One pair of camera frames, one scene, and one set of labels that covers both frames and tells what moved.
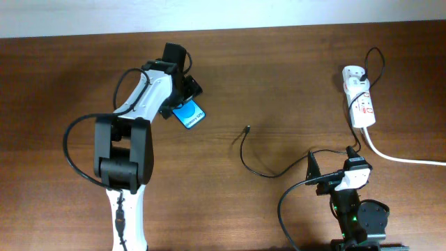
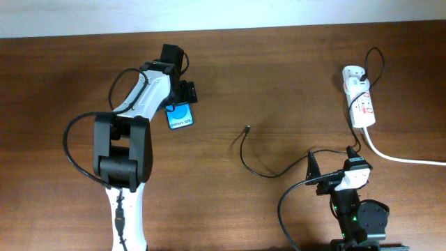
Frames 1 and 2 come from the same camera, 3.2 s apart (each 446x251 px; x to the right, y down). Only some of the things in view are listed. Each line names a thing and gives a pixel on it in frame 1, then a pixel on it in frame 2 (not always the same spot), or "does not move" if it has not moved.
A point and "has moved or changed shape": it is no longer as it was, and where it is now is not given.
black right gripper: (327, 185) does not move
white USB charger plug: (355, 86) does not move
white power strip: (360, 105) does not move
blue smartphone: (189, 113) has moved or changed shape
